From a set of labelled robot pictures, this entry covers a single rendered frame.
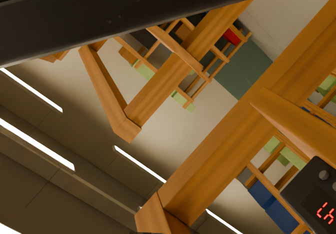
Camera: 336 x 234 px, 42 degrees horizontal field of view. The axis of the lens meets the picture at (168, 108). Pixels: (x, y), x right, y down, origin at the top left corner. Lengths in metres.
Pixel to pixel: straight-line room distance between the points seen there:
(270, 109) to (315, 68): 0.37
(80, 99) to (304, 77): 8.83
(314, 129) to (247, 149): 0.46
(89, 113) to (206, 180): 8.89
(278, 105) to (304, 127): 0.10
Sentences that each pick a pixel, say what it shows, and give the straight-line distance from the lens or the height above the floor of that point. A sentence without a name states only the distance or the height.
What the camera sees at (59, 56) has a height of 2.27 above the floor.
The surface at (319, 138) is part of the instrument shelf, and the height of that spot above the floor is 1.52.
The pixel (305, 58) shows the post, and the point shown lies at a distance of 1.06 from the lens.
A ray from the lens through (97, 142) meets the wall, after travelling 10.21.
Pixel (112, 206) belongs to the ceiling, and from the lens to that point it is 8.59.
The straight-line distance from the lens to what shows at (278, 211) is 5.76.
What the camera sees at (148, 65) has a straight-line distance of 9.10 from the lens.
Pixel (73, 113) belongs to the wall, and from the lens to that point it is 9.85.
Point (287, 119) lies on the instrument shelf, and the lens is 0.67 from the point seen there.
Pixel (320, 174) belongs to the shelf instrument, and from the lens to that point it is 0.60.
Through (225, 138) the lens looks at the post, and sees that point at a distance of 1.03.
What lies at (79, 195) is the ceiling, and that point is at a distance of 8.35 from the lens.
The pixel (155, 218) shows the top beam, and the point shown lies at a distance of 1.07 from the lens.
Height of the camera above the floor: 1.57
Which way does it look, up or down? 5 degrees up
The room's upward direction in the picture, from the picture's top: 139 degrees counter-clockwise
